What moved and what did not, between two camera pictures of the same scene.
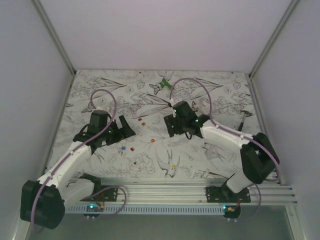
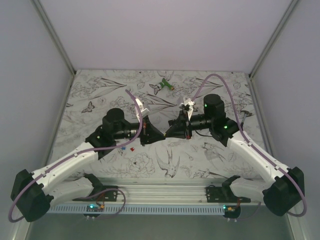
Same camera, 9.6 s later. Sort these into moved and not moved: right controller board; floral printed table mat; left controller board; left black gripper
Moved: left black gripper
Not moved: floral printed table mat; left controller board; right controller board
